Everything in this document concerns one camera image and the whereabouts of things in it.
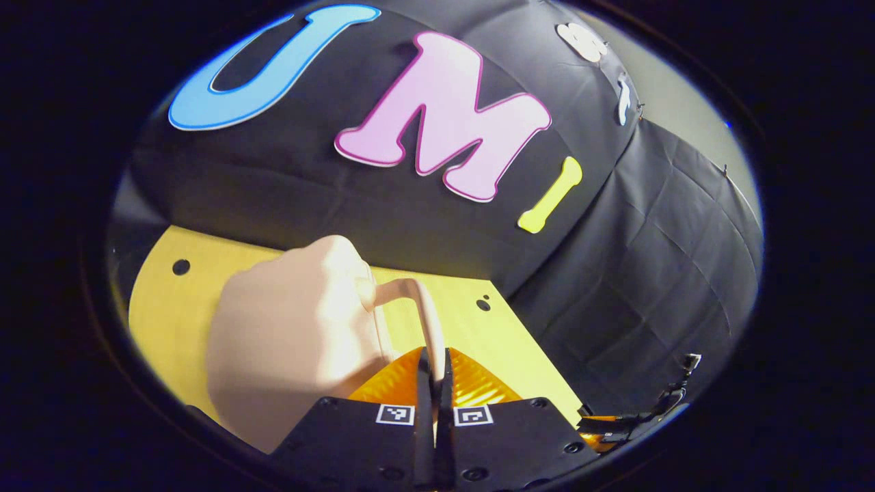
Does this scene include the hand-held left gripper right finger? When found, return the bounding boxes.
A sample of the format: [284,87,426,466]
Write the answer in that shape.
[437,347,599,489]

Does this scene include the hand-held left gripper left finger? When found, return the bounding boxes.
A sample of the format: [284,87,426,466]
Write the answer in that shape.
[270,347,435,489]

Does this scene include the black backdrop cloth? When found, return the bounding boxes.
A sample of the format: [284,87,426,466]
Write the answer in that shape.
[109,0,765,418]

